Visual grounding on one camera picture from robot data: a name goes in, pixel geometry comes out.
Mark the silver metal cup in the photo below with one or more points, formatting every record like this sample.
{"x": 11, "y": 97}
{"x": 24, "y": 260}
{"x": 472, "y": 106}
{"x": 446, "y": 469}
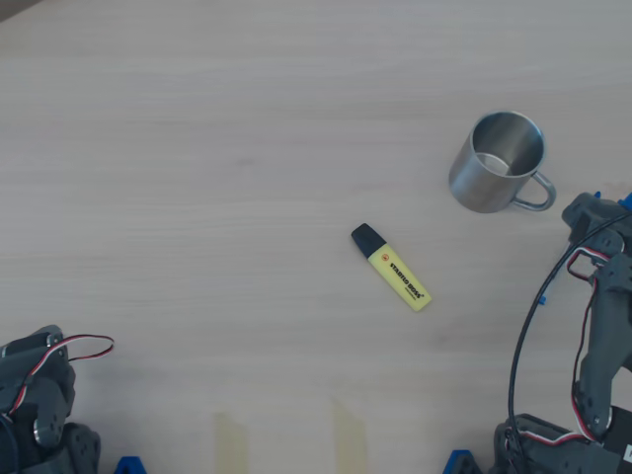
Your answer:
{"x": 474, "y": 182}

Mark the yellow highlighter black cap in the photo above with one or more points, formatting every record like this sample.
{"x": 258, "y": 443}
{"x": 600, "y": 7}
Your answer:
{"x": 400, "y": 279}

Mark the blue camera mount bracket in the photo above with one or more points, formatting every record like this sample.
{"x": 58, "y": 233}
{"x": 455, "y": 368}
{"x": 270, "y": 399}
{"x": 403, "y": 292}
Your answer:
{"x": 627, "y": 201}

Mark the grey robot arm without camera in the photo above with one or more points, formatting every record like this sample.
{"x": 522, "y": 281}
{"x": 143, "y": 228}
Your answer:
{"x": 44, "y": 419}

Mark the grey robot arm carrying camera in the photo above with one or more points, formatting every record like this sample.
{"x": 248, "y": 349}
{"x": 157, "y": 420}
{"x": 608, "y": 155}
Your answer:
{"x": 605, "y": 345}

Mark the small blue arm base plate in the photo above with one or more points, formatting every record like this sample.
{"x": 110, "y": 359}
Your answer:
{"x": 459, "y": 464}

